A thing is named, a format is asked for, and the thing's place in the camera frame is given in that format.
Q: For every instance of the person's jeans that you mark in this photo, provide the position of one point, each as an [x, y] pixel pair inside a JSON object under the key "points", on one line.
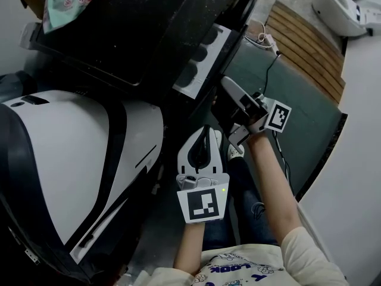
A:
{"points": [[244, 189]]}

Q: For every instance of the person's right forearm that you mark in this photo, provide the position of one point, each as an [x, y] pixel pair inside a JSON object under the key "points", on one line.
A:
{"points": [[274, 189]]}

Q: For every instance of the black washing machine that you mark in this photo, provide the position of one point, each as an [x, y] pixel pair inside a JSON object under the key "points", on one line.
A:
{"points": [[134, 31]]}

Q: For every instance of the pink and green detergent bag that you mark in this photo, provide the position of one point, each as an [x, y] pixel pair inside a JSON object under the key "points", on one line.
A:
{"points": [[68, 4]]}

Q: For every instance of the white and black domed appliance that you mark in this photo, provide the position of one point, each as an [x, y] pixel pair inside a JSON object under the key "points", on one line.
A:
{"points": [[74, 159]]}

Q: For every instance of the person's left forearm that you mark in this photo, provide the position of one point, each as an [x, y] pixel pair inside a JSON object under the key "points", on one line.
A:
{"points": [[190, 249]]}

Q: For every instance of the wooden slat mat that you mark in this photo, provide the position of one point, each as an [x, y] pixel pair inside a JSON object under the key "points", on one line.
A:
{"points": [[306, 49]]}

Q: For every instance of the white toilet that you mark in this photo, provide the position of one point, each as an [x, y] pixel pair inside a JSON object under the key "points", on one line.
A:
{"points": [[336, 7]]}

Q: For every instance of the person's right white shoe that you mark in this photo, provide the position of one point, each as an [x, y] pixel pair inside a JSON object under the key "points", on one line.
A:
{"points": [[235, 151]]}

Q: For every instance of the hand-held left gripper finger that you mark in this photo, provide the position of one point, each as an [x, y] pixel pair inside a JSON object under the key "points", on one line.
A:
{"points": [[216, 164], [182, 162]]}

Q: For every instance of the white slim appliance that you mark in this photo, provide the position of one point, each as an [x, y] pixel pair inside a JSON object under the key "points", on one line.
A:
{"points": [[28, 36]]}

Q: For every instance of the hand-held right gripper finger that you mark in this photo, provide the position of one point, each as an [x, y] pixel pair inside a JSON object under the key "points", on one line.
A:
{"points": [[233, 89], [239, 137]]}

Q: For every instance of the person's cream printed shirt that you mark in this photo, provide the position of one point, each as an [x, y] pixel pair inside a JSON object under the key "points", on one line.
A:
{"points": [[253, 267]]}

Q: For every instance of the dark green floor mat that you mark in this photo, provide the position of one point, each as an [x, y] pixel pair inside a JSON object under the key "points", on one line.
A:
{"points": [[303, 112]]}

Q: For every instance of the white detergent drawer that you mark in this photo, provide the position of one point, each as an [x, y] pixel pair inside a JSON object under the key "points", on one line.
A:
{"points": [[206, 70]]}

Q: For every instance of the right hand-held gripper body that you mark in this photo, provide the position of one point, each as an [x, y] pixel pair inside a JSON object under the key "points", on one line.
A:
{"points": [[278, 116]]}

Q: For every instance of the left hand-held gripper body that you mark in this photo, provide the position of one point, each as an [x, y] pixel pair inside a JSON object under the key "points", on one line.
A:
{"points": [[204, 203]]}

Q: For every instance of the white power strip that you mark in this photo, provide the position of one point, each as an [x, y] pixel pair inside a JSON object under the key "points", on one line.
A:
{"points": [[271, 43]]}

